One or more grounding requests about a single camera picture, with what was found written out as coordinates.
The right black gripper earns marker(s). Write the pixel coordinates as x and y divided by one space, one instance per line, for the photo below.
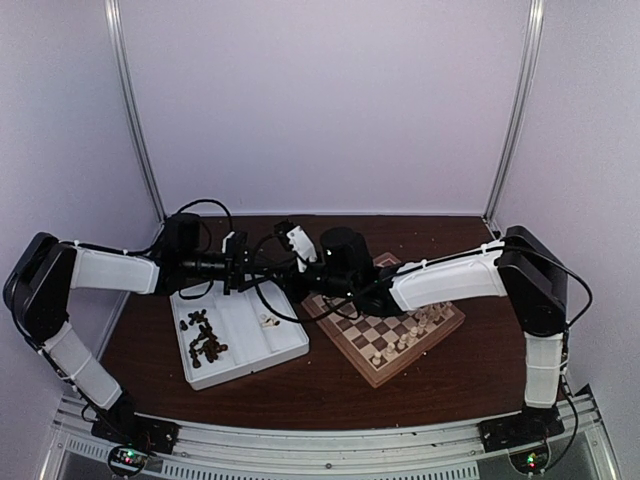
292 286

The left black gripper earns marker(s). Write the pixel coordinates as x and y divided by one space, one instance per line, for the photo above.
235 266

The light chess queen piece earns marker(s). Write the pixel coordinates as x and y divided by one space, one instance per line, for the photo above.
402 343

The light chess pawn piece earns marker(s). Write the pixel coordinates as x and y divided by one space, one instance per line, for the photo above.
447 311

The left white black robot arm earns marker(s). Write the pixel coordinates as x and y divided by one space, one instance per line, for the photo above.
54 279

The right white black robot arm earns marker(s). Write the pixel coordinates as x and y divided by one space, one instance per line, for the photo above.
517 266

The pile of light chess pieces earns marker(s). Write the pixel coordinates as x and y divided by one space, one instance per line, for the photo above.
269 321

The pile of dark chess pieces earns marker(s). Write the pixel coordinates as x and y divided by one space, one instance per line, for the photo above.
206 342

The wooden chess board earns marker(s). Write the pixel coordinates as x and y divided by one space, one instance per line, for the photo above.
359 336

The left controller board with LEDs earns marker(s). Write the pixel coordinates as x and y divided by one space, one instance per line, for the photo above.
125 460

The controller board with leds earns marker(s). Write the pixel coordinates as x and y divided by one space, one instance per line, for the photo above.
125 460
530 462

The right controller board with LEDs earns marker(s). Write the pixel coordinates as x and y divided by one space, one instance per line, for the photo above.
530 462

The white plastic compartment tray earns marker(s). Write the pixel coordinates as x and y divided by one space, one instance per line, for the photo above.
235 320

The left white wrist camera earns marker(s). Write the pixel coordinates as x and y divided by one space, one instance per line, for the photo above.
229 244

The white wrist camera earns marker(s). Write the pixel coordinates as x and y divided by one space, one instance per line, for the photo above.
229 244
295 239

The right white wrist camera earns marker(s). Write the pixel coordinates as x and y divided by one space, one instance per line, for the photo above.
295 239

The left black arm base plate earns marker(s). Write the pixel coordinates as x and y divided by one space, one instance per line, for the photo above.
147 434

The front aluminium frame rail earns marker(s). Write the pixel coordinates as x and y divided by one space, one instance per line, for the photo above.
440 451

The right aluminium frame post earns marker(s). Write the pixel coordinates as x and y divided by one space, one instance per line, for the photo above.
528 64

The aluminium frame post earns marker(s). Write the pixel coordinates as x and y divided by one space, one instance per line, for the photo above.
528 64
117 37

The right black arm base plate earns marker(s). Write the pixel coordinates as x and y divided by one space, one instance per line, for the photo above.
517 430

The left aluminium frame post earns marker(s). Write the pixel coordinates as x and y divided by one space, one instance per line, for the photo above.
117 37

